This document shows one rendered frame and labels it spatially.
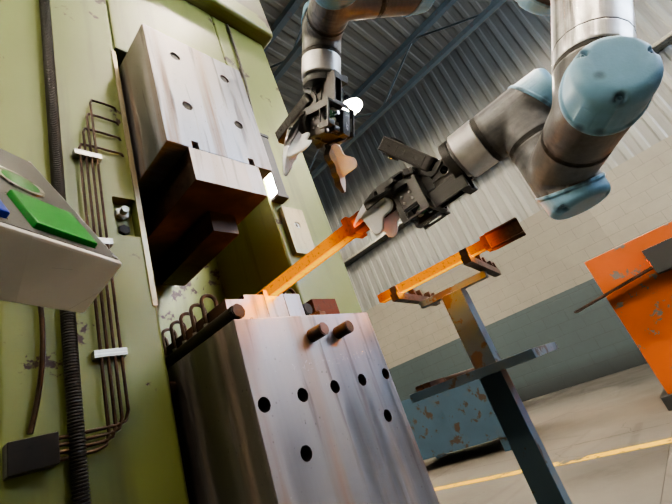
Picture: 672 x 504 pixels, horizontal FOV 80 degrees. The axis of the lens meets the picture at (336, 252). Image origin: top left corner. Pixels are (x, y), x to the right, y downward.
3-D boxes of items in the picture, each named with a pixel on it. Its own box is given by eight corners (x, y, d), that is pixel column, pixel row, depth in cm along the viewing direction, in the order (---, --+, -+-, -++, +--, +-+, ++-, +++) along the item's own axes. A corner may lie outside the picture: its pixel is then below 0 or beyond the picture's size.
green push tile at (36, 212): (99, 243, 48) (71, 212, 51) (37, 221, 41) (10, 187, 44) (89, 255, 48) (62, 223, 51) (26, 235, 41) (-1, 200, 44)
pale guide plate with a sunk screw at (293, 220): (317, 254, 126) (302, 210, 133) (296, 252, 119) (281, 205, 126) (313, 257, 127) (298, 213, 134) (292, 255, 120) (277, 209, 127)
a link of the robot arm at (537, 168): (571, 193, 43) (519, 118, 47) (544, 231, 53) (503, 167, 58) (643, 163, 42) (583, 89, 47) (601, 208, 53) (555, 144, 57)
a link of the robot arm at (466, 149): (461, 113, 57) (483, 130, 63) (435, 134, 60) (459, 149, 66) (486, 153, 54) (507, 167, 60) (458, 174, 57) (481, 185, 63)
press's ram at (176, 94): (295, 177, 117) (261, 81, 132) (166, 139, 88) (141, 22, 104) (221, 249, 140) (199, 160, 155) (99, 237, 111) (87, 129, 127)
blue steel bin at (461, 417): (535, 429, 429) (502, 364, 456) (518, 448, 364) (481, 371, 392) (438, 456, 486) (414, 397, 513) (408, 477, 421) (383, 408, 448)
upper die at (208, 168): (267, 195, 103) (258, 166, 107) (196, 179, 88) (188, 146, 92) (190, 271, 126) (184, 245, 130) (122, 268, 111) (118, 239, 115)
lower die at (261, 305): (308, 324, 90) (297, 290, 93) (232, 330, 75) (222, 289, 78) (213, 383, 113) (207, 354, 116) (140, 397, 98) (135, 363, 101)
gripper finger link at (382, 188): (361, 208, 66) (403, 177, 62) (358, 201, 67) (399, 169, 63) (377, 213, 70) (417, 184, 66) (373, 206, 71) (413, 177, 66)
